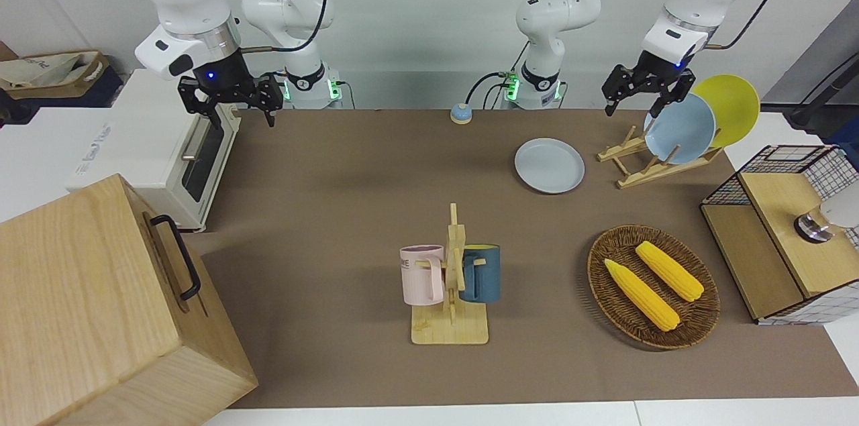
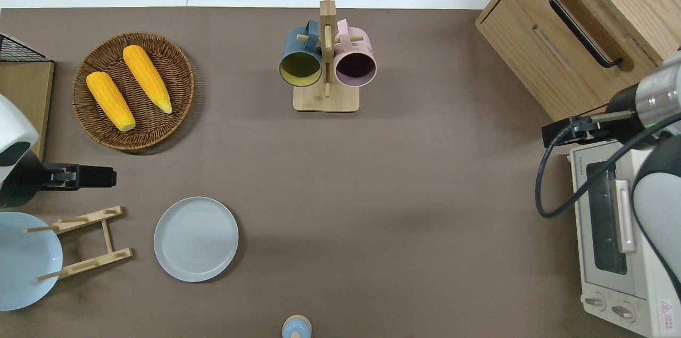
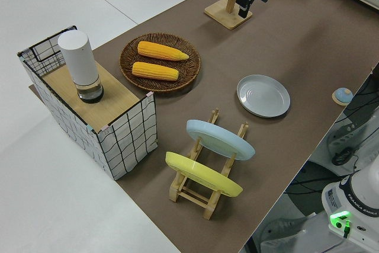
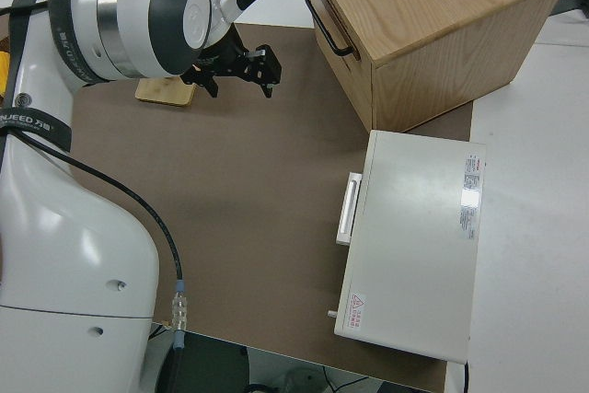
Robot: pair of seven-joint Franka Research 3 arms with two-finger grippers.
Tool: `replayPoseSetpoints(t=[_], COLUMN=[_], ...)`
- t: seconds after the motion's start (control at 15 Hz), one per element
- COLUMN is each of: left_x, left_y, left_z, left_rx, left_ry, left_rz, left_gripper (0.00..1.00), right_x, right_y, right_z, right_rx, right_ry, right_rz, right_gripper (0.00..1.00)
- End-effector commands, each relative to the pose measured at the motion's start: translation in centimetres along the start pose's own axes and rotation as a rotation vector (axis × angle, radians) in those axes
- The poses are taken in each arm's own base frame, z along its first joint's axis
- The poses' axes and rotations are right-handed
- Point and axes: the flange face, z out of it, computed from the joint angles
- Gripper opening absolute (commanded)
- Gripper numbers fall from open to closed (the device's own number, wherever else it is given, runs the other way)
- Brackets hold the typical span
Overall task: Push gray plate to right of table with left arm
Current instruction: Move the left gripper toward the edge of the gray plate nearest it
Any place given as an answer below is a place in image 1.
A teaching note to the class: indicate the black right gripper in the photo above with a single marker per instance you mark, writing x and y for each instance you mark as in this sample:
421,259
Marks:
221,74

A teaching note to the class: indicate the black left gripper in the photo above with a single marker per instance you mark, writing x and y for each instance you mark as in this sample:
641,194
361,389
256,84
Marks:
656,74

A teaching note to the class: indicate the gray plate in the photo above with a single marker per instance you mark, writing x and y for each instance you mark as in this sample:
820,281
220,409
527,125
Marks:
549,166

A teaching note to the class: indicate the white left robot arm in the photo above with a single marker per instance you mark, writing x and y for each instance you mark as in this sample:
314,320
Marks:
557,17

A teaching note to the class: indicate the light blue plate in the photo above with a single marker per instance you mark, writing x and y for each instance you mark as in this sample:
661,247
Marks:
681,131

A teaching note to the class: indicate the yellow plate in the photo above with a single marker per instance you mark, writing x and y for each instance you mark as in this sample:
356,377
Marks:
735,104

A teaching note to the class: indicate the wooden plate rack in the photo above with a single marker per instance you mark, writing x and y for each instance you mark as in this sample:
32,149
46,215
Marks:
644,178

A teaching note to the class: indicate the white toaster oven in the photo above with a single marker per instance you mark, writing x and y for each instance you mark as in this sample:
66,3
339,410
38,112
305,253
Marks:
147,137

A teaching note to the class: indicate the brown table mat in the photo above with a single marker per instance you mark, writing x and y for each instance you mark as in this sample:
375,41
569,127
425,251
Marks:
335,211

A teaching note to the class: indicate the black stand pole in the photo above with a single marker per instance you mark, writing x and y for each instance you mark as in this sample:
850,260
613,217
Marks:
822,100

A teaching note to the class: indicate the yellow corn cob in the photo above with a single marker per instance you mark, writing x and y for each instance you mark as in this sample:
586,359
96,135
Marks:
641,295
670,270

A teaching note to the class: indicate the paper bag in box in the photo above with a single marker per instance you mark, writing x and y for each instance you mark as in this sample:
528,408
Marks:
47,70

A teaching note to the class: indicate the small blue bell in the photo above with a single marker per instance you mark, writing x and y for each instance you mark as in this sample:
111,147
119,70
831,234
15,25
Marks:
460,114

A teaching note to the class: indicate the silver and white device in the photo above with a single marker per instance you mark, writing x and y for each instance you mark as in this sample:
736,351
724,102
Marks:
815,225

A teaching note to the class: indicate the brown wicker basket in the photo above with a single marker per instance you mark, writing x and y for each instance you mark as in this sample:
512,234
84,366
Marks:
701,318

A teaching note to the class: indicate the dark blue mug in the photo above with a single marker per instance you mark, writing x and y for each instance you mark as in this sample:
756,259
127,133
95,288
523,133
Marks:
486,275

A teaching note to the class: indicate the wooden drawer cabinet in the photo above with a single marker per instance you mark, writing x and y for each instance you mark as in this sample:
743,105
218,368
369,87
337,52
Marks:
80,305

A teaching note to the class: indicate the pink mug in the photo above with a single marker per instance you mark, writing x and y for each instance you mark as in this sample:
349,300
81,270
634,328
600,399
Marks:
419,278

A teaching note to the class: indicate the wooden mug tree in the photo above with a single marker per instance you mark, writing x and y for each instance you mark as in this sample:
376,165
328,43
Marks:
449,332

